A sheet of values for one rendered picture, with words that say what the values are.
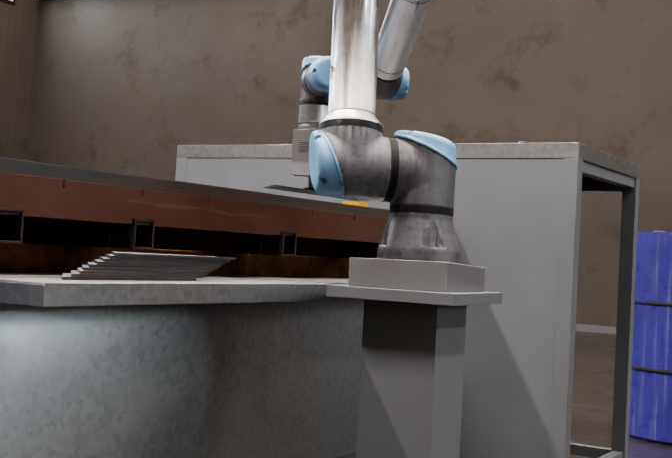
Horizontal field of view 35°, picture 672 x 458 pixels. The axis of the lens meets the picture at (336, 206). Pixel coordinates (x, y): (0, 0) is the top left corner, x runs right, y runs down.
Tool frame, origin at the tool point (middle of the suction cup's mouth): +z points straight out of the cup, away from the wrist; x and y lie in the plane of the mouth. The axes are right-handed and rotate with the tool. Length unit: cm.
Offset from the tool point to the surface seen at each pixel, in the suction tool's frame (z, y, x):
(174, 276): 17, 73, 22
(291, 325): 26.9, 25.0, 13.0
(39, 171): 2, 86, 5
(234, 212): 5.6, 40.9, 9.2
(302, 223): 6.4, 16.8, 9.0
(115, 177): 2, 69, 5
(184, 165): -13, -58, -85
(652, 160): -110, -989, -181
